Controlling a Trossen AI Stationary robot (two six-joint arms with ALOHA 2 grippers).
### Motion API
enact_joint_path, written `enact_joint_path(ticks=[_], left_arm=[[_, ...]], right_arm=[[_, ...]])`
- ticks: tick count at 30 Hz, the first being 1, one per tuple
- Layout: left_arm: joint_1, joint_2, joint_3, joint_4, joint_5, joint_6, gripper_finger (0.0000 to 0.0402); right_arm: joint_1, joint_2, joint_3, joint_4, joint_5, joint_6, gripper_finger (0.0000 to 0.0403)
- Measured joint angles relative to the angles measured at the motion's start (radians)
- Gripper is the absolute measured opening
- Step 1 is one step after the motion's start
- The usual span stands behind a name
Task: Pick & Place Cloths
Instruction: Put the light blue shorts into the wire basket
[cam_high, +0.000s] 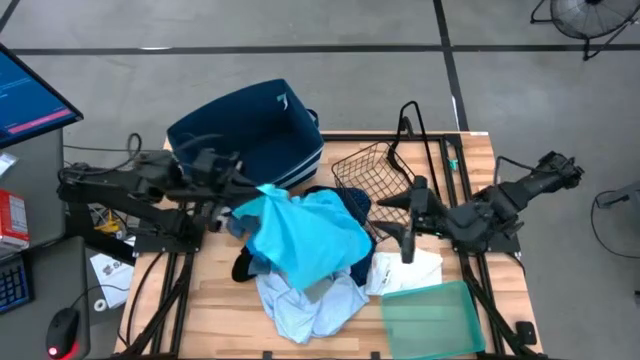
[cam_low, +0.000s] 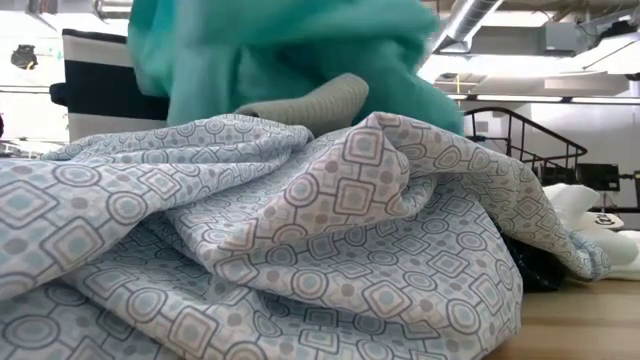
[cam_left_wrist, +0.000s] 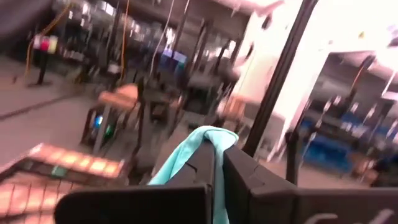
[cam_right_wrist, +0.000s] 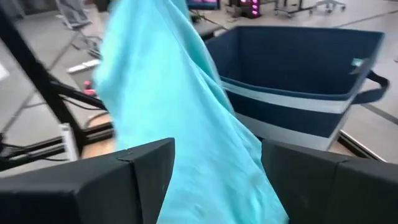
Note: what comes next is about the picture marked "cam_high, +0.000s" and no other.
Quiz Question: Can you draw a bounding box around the turquoise cloth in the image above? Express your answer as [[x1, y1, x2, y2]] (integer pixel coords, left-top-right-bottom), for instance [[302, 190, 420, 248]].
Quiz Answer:
[[232, 183, 374, 292]]

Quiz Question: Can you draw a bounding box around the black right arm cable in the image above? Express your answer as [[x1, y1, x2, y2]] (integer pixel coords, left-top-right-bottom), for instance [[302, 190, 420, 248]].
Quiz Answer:
[[493, 155, 542, 187]]

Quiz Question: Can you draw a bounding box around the grey desk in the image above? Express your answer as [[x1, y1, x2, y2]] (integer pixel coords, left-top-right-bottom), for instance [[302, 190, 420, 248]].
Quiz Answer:
[[0, 128, 92, 360]]

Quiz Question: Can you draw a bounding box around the navy white striped fabric basket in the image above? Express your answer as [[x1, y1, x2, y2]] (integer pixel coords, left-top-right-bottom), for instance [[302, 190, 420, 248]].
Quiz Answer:
[[166, 78, 325, 191]]

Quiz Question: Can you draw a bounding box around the black floor fan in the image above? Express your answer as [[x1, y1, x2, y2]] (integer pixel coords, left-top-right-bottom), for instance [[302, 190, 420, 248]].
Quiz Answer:
[[529, 0, 640, 62]]

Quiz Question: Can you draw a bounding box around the white printed paper sheet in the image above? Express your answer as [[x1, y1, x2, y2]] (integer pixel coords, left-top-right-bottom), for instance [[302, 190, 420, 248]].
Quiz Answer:
[[89, 252, 135, 310]]

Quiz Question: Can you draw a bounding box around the black clamp block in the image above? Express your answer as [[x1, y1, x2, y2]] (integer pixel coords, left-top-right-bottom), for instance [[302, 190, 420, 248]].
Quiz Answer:
[[514, 320, 539, 346]]

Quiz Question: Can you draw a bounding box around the pale geometric patterned cloth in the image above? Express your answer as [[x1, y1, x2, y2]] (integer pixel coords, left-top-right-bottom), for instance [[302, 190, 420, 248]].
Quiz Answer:
[[255, 267, 371, 345]]

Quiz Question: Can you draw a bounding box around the black keyboard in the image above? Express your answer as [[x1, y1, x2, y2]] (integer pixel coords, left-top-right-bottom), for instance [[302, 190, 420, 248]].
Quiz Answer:
[[0, 253, 34, 315]]

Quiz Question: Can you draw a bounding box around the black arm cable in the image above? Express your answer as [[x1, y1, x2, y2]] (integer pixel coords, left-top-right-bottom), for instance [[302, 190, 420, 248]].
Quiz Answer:
[[62, 132, 144, 174], [493, 155, 542, 187]]

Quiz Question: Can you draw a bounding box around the black computer mouse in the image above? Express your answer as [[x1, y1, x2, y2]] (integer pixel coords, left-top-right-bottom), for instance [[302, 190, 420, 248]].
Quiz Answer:
[[45, 307, 81, 360]]

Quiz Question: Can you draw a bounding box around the black wire basket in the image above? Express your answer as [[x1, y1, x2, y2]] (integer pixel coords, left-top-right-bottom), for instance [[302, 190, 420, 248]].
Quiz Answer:
[[331, 141, 417, 244]]

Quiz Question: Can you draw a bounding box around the yellow object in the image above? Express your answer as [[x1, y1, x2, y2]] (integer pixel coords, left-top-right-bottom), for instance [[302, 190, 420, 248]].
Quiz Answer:
[[94, 212, 124, 236]]

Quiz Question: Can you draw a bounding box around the computer monitor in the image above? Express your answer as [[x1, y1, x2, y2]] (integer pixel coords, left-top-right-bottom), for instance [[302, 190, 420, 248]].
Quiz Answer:
[[0, 42, 85, 150]]

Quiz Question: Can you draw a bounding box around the red box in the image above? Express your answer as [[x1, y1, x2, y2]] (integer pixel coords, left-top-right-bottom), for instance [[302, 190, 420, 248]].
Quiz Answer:
[[0, 188, 30, 252]]

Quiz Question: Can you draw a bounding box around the blue cloth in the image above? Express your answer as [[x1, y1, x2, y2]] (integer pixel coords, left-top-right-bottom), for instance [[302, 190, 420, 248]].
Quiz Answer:
[[227, 212, 261, 242]]

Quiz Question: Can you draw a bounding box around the white cloth with black print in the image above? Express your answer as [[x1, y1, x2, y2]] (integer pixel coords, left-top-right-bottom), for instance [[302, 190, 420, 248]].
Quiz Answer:
[[364, 247, 445, 297]]

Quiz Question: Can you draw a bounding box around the black mouse cable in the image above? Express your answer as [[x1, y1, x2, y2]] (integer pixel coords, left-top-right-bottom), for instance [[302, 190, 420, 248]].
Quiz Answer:
[[69, 282, 132, 311]]

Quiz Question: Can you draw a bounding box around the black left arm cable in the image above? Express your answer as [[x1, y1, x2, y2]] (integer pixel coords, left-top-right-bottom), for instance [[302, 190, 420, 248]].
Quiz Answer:
[[62, 132, 144, 174]]

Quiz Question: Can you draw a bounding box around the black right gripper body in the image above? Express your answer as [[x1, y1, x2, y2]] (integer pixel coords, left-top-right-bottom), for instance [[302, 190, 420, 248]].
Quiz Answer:
[[407, 175, 454, 236]]

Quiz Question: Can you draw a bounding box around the green translucent plastic tray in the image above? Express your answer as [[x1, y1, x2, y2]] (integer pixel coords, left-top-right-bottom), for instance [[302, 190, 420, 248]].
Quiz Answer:
[[380, 279, 487, 360]]

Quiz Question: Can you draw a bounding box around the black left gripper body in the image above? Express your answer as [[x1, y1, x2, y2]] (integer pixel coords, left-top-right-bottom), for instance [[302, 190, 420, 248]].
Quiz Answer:
[[189, 169, 251, 204]]

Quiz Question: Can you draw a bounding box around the white paper slip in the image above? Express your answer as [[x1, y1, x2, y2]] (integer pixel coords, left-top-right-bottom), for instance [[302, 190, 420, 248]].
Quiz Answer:
[[0, 152, 19, 177]]

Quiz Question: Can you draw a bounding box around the navy dotted cloth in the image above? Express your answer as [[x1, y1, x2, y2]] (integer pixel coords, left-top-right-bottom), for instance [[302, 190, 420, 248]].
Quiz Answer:
[[302, 185, 379, 287]]

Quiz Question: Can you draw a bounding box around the black floor cable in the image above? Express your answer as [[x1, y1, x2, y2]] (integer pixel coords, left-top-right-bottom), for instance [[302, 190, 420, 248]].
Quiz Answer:
[[589, 189, 640, 261]]

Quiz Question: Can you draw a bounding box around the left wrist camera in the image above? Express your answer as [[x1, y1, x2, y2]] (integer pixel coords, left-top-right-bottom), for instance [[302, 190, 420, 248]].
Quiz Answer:
[[192, 148, 241, 174]]

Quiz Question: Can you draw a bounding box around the black curved bar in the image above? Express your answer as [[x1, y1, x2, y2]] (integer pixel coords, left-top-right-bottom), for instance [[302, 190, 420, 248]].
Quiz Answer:
[[397, 101, 442, 197]]

